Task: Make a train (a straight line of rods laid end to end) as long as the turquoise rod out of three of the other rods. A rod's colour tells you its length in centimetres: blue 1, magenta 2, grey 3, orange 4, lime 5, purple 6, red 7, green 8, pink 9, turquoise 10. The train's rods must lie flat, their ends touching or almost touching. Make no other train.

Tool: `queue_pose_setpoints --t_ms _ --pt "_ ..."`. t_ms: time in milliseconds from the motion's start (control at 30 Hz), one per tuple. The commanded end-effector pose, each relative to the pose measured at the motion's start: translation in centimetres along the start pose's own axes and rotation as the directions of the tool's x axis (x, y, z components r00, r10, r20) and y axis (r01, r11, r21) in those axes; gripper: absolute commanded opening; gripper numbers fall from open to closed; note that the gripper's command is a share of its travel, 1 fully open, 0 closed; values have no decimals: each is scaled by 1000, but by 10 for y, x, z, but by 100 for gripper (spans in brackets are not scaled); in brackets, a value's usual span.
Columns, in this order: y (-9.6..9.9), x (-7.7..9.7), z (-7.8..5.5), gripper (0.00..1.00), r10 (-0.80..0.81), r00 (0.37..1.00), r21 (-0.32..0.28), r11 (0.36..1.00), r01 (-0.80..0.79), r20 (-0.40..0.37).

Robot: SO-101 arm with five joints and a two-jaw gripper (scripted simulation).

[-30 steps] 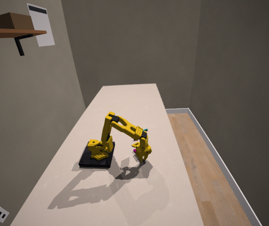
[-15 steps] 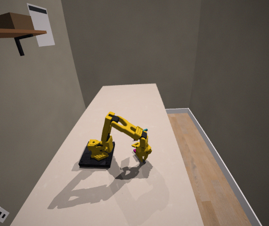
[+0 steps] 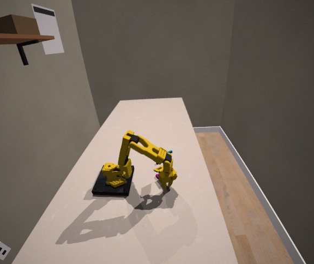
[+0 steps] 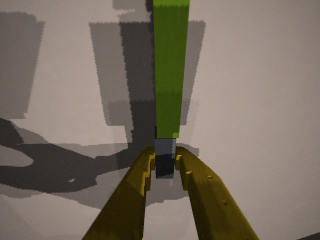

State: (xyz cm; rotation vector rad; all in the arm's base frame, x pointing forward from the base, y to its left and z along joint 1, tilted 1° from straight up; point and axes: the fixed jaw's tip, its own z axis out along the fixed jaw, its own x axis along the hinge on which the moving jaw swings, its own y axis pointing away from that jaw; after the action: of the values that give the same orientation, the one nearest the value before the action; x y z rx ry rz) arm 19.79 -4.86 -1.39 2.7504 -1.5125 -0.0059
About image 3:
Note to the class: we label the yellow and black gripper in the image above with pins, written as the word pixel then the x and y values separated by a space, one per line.
pixel 165 177

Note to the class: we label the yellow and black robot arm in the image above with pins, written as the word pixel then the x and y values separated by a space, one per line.
pixel 123 169

